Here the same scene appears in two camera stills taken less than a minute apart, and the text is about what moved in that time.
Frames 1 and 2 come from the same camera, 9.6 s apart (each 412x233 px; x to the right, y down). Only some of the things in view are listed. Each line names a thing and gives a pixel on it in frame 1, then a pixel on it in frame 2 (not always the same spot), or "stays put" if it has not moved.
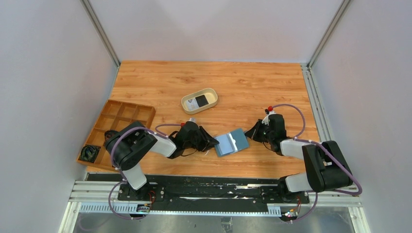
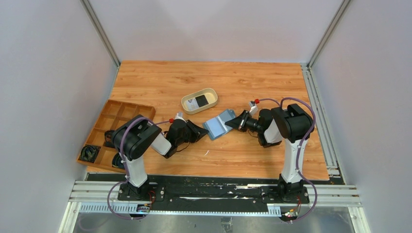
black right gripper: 259,129 → 243,120
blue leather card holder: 231,142 → 216,126
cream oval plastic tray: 198,101 stays put
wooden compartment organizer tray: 116,114 stays put
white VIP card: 192,104 stays put
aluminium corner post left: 100,30 stays put
